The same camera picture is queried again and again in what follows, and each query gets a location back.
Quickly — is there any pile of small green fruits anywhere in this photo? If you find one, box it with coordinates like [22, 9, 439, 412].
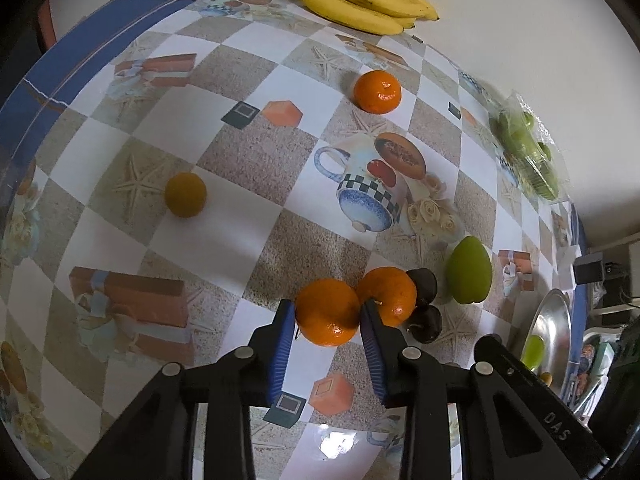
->
[492, 110, 560, 200]

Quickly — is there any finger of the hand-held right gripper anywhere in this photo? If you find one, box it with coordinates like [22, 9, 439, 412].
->
[475, 334, 611, 479]

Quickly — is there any round metal bowl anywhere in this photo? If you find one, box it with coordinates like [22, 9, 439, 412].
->
[519, 288, 601, 413]

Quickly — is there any light green fruit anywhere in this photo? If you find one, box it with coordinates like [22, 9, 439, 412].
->
[521, 335, 546, 368]

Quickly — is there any orange mandarin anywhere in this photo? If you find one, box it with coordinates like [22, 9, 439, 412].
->
[356, 266, 418, 328]
[353, 70, 403, 113]
[295, 278, 362, 347]

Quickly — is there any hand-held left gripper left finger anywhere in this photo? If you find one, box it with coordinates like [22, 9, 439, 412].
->
[70, 299, 301, 480]

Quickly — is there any clear plastic fruit container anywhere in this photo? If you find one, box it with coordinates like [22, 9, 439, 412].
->
[487, 91, 571, 203]

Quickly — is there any green mango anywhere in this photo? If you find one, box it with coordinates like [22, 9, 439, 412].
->
[446, 235, 493, 306]

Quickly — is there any dark brown fruit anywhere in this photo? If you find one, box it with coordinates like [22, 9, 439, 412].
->
[406, 305, 444, 345]
[406, 268, 439, 308]

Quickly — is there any round yellow fruit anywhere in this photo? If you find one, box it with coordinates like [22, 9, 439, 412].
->
[164, 172, 208, 219]

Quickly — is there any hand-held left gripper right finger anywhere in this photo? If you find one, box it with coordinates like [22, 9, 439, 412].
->
[359, 300, 586, 480]

